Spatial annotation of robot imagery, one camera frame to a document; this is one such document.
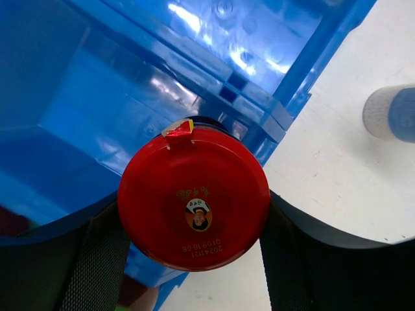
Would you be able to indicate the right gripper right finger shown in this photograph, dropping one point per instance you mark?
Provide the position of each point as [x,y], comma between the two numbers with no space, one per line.
[310,265]

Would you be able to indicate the yellow-cap sauce bottle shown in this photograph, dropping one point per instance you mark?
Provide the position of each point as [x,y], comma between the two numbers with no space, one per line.
[12,224]
[136,296]

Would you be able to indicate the blue plastic divided bin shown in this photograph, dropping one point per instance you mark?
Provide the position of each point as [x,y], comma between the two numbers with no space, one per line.
[85,84]

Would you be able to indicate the right white shaker silver cap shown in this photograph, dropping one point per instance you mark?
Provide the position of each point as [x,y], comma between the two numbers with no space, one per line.
[388,113]

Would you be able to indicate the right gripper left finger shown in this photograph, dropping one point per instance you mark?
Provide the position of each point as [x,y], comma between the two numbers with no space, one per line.
[73,263]

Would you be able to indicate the red-lid sauce jar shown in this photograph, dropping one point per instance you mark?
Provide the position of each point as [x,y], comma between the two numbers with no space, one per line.
[194,198]

